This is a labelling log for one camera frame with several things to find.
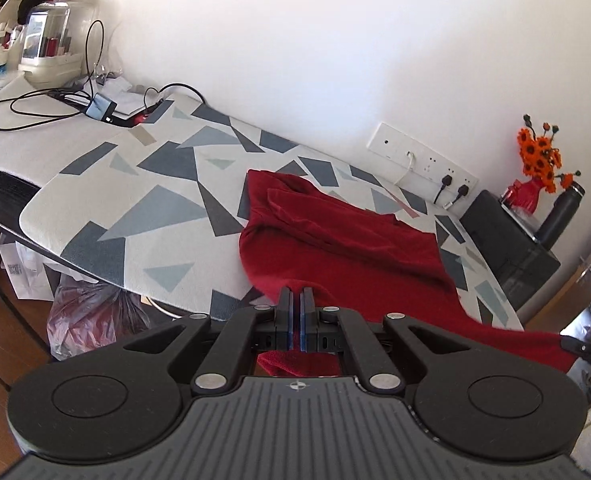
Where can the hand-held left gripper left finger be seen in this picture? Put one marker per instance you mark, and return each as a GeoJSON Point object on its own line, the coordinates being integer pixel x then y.
{"type": "Point", "coordinates": [285, 320]}

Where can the red knit sweater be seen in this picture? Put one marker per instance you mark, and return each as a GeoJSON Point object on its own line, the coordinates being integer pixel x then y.
{"type": "Point", "coordinates": [355, 245]}

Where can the black cabinet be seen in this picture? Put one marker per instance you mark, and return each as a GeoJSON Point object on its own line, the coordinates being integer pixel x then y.
{"type": "Point", "coordinates": [500, 240]}

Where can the black water bottle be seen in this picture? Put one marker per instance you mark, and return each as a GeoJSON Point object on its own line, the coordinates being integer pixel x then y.
{"type": "Point", "coordinates": [558, 215]}

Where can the white paper bag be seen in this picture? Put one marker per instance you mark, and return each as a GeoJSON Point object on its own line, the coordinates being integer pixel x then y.
{"type": "Point", "coordinates": [20, 270]}

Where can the white wall plate with hole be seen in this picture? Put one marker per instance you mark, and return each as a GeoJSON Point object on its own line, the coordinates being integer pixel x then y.
{"type": "Point", "coordinates": [378, 135]}

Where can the red vase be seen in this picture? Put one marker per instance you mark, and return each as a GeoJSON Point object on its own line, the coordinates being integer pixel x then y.
{"type": "Point", "coordinates": [525, 197]}

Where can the black power plug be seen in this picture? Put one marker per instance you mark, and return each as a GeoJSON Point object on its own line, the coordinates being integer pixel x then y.
{"type": "Point", "coordinates": [464, 190]}
{"type": "Point", "coordinates": [446, 180]}

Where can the translucent plastic bag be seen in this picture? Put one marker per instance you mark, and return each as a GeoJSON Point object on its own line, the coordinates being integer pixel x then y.
{"type": "Point", "coordinates": [90, 320]}

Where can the white power socket plate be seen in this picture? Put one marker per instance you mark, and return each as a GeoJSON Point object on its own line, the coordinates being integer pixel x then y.
{"type": "Point", "coordinates": [438, 166]}

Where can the orange artificial flowers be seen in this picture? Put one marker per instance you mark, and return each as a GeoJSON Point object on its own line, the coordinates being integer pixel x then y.
{"type": "Point", "coordinates": [540, 155]}

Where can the small grey device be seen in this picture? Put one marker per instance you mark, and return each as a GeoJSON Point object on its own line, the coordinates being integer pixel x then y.
{"type": "Point", "coordinates": [99, 107]}

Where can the white data port wall plate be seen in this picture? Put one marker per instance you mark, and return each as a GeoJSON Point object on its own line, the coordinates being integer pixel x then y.
{"type": "Point", "coordinates": [418, 154]}

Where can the white cosmetics storage box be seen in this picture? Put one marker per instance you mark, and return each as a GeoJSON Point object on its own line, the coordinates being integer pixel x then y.
{"type": "Point", "coordinates": [50, 67]}

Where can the white papers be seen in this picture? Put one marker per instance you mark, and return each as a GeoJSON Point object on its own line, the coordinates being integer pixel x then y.
{"type": "Point", "coordinates": [125, 97]}

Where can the white door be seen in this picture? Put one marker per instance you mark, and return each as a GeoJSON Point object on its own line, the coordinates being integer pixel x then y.
{"type": "Point", "coordinates": [590, 285]}

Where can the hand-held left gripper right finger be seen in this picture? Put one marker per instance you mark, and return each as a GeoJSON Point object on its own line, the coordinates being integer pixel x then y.
{"type": "Point", "coordinates": [306, 320]}

